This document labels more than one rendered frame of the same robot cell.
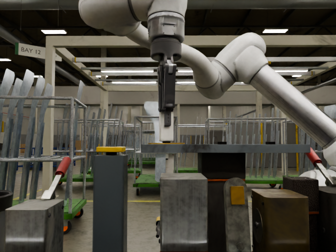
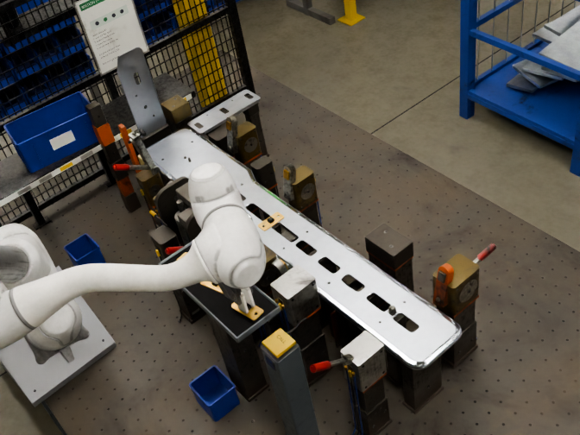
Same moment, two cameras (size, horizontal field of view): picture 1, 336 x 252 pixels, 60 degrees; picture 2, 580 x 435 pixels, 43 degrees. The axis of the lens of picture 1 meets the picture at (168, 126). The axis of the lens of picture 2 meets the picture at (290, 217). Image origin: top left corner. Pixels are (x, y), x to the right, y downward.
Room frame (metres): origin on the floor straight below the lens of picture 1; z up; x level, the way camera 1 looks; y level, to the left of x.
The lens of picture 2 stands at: (1.19, 1.11, 2.56)
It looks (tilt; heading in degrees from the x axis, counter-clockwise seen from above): 43 degrees down; 238
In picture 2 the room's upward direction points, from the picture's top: 12 degrees counter-clockwise
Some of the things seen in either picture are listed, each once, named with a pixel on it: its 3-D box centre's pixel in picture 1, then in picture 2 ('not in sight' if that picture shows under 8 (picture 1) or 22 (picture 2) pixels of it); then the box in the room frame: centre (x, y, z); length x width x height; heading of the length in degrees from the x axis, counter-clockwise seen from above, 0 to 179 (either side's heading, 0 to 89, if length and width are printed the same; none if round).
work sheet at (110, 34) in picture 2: not in sight; (112, 28); (0.27, -1.38, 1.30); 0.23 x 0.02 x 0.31; 0
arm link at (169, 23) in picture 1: (166, 31); not in sight; (0.69, 0.00, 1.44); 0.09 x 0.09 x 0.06
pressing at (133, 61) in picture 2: not in sight; (141, 93); (0.36, -1.09, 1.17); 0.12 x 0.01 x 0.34; 0
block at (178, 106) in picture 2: not in sight; (185, 140); (0.24, -1.10, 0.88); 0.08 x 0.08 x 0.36; 0
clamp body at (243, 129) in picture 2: not in sight; (254, 165); (0.15, -0.77, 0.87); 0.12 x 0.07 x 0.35; 0
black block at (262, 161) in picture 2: not in sight; (271, 192); (0.18, -0.63, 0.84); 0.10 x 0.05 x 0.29; 0
